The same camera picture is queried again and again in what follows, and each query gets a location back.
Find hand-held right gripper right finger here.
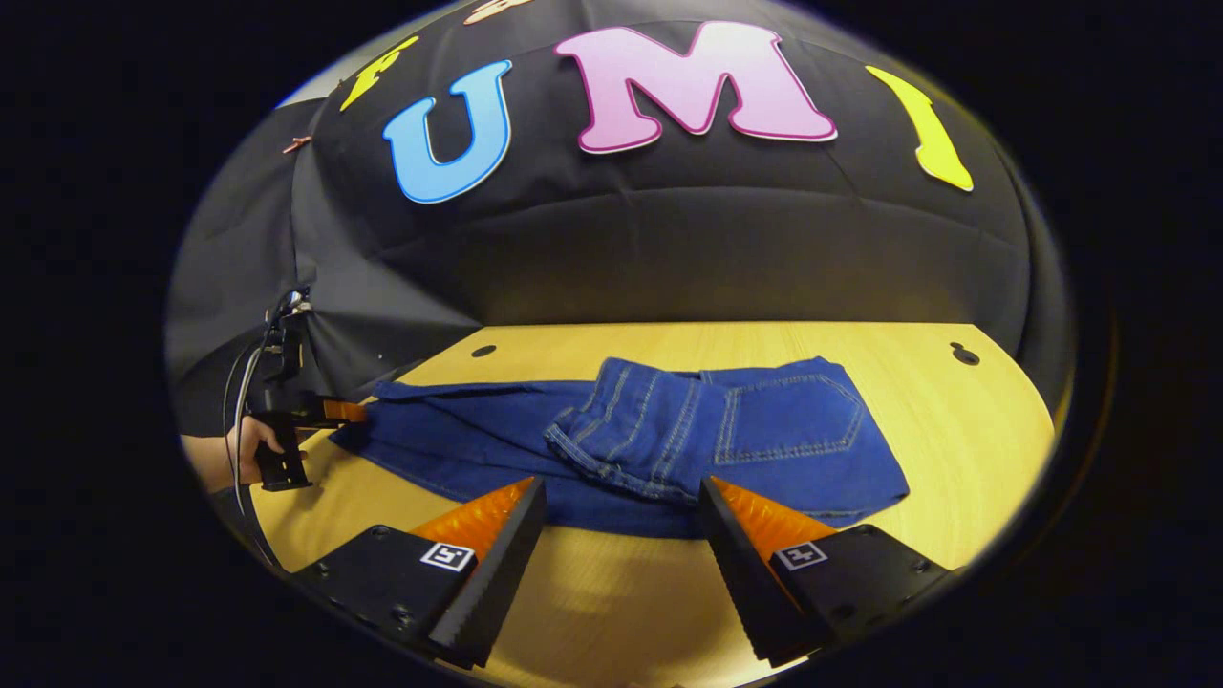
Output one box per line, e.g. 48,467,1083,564
698,475,954,669

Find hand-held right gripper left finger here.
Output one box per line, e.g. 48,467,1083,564
290,476,548,670

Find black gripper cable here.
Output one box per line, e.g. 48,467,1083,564
221,311,290,571

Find blue denim jeans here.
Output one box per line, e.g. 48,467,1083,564
328,355,911,541

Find black backdrop cloth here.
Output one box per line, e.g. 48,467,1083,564
164,0,1076,436

